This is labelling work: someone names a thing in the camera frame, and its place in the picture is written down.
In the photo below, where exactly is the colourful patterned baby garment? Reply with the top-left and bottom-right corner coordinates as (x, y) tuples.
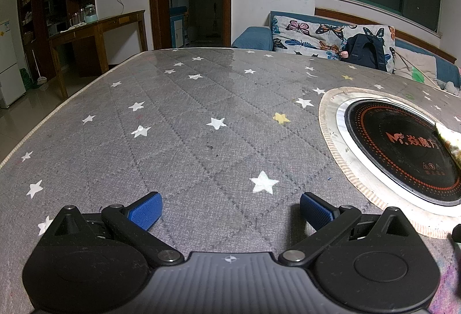
(435, 122), (461, 167)

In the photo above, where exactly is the round black induction cooker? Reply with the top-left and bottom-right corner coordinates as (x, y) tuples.
(318, 87), (460, 239)

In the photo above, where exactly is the grey star tablecloth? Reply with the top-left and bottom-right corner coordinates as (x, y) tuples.
(1, 49), (460, 313)

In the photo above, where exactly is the beige cushion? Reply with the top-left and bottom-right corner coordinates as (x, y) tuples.
(393, 48), (437, 85)

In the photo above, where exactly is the dark blue backpack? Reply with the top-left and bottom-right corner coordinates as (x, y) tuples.
(339, 34), (387, 71)

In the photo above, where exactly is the white refrigerator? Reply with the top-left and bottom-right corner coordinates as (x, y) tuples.
(0, 20), (26, 109)

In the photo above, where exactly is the butterfly print pillow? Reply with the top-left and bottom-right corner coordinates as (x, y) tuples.
(272, 16), (395, 73)

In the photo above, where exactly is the dark wooden side table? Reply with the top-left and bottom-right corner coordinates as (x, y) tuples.
(49, 10), (148, 100)

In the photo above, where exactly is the blue sofa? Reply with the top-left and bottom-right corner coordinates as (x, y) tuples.
(232, 9), (460, 88)

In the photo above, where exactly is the dark shelf with bottles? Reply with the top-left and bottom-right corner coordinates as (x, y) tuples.
(17, 0), (95, 81)

